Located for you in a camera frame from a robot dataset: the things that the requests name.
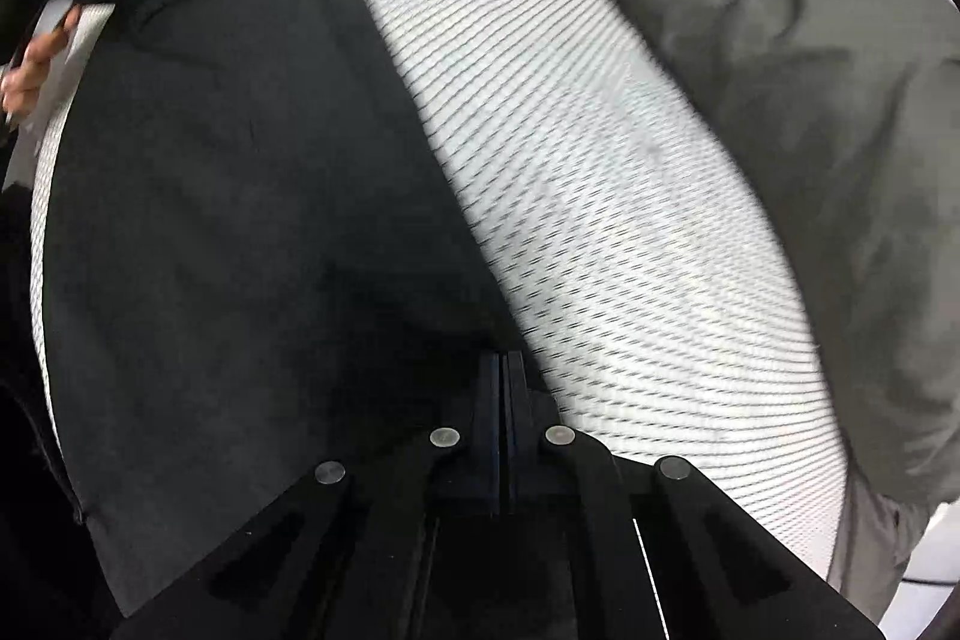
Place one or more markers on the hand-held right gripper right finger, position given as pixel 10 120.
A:
pixel 600 512

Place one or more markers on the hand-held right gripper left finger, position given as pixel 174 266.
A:
pixel 390 535

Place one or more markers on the black pants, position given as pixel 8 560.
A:
pixel 225 197

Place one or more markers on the person's left hand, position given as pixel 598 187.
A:
pixel 34 70

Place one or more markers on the white patterned mattress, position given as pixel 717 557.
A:
pixel 600 197

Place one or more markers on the grey duvet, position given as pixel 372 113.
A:
pixel 787 48

